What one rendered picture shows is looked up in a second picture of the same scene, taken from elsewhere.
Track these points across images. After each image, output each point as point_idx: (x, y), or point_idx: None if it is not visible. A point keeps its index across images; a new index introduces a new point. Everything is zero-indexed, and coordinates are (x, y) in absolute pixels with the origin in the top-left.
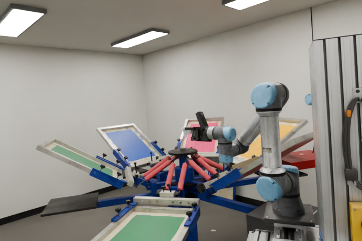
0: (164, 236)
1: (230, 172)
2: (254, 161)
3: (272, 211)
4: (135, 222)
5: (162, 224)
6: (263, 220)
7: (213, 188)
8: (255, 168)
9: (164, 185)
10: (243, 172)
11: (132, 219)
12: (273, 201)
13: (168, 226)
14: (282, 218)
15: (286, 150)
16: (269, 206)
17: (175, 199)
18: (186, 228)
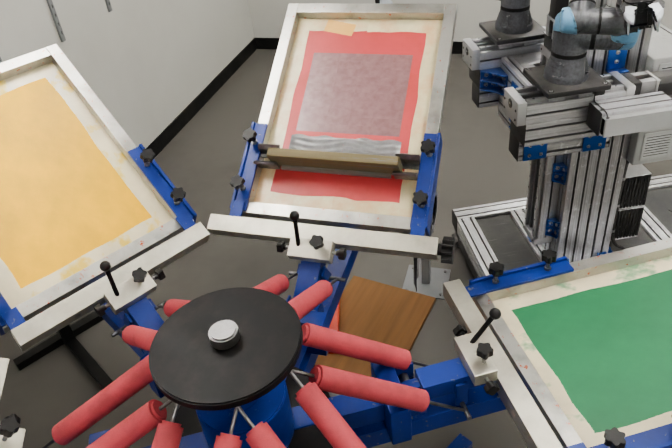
0: (622, 299)
1: (437, 155)
2: (443, 89)
3: (582, 83)
4: (634, 397)
5: (583, 331)
6: (610, 87)
7: (428, 231)
8: (393, 127)
9: (478, 347)
10: (439, 132)
11: (625, 421)
12: (579, 70)
13: (580, 315)
14: (594, 75)
15: (414, 45)
16: (568, 88)
17: (486, 329)
18: (578, 264)
